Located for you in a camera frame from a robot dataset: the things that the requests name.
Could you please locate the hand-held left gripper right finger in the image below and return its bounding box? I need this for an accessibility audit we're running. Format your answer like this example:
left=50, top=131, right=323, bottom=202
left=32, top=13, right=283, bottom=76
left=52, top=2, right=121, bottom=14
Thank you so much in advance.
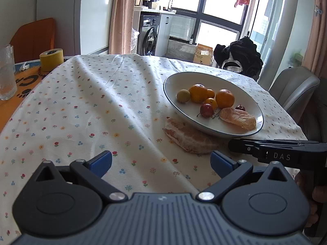
left=196, top=150, right=292, bottom=203

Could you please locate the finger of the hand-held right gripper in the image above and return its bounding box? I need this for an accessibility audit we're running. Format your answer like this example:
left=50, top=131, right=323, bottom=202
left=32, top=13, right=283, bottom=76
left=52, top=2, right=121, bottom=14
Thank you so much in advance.
left=228, top=138, right=260, bottom=157

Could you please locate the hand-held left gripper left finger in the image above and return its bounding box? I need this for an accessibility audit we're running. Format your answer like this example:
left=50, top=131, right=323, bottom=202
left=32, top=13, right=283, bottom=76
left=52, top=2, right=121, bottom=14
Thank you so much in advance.
left=33, top=150, right=128, bottom=203

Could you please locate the orange peeled citrus segment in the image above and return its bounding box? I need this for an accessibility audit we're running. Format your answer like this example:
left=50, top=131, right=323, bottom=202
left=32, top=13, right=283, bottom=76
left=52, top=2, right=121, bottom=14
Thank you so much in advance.
left=219, top=108, right=256, bottom=130

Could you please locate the pale peeled pomelo segment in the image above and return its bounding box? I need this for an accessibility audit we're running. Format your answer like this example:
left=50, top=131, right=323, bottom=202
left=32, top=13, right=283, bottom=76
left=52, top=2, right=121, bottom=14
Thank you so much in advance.
left=164, top=118, right=220, bottom=155

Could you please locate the large orange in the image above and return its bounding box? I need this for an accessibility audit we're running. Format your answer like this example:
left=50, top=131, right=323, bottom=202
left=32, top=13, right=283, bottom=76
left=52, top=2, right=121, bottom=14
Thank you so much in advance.
left=215, top=89, right=235, bottom=109
left=189, top=84, right=208, bottom=104

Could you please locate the small yellow-green fruit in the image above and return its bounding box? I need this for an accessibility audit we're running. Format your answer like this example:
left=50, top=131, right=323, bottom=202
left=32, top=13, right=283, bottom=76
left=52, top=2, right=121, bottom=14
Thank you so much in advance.
left=176, top=89, right=191, bottom=104

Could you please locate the white plate with blue rim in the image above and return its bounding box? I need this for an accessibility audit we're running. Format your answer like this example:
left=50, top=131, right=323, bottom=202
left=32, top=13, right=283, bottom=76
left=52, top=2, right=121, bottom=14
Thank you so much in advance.
left=163, top=71, right=264, bottom=138

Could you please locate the person's right hand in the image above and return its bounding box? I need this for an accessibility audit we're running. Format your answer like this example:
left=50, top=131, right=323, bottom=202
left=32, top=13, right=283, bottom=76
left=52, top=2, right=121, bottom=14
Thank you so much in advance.
left=294, top=170, right=327, bottom=231

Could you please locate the floral white tablecloth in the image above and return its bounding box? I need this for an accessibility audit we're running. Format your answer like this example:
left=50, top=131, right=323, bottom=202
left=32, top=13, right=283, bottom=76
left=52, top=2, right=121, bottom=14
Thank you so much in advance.
left=0, top=53, right=308, bottom=236

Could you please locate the grey padded chair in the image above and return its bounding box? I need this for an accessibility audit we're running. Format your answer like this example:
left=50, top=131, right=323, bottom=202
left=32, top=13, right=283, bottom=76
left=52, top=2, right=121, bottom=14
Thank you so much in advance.
left=258, top=67, right=321, bottom=113

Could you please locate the black clothes pile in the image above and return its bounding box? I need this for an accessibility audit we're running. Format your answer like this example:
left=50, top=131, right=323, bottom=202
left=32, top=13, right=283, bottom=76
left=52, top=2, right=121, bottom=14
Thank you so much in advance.
left=213, top=36, right=263, bottom=79

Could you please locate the brown cardboard box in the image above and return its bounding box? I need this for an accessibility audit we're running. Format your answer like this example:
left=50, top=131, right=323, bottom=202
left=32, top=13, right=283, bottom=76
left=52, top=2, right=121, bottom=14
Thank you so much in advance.
left=193, top=44, right=214, bottom=66

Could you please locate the orange printed table mat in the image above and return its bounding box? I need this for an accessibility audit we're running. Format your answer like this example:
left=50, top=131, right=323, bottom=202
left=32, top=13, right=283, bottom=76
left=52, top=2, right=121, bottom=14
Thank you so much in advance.
left=0, top=61, right=63, bottom=132

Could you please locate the yellow tape roll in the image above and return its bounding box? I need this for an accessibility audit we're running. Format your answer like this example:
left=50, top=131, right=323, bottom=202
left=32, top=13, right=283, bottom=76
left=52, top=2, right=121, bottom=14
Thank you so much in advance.
left=39, top=48, right=64, bottom=72

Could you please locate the clear plastic bag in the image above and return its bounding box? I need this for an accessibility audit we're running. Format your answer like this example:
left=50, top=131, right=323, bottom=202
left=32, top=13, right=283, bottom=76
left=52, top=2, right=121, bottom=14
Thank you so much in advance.
left=131, top=28, right=140, bottom=52

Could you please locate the pink printed curtain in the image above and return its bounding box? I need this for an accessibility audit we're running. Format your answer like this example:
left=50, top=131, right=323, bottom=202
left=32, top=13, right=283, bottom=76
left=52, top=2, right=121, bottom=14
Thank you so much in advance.
left=301, top=0, right=327, bottom=78

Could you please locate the clear drinking glass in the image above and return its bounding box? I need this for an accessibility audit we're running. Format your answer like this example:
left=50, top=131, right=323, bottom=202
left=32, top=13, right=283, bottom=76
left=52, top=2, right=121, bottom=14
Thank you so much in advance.
left=0, top=44, right=18, bottom=101

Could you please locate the grey washing machine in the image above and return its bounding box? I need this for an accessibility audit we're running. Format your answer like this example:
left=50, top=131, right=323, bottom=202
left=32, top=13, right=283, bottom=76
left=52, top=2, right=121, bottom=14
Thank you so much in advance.
left=136, top=14, right=160, bottom=57

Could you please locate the white kitchen cabinet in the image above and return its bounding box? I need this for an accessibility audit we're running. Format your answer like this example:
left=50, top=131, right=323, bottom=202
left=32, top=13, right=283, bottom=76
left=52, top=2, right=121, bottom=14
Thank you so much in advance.
left=154, top=14, right=172, bottom=57

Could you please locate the orange wooden chair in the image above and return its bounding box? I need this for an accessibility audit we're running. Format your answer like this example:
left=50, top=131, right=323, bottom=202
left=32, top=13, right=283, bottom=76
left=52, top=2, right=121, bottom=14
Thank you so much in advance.
left=9, top=18, right=56, bottom=64

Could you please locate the large window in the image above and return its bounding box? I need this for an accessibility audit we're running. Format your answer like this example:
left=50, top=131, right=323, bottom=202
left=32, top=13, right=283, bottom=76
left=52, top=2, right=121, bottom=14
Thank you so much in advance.
left=165, top=0, right=281, bottom=47

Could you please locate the white refrigerator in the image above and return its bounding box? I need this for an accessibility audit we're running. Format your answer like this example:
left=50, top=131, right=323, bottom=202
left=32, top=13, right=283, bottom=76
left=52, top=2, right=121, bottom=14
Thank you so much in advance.
left=37, top=0, right=117, bottom=56

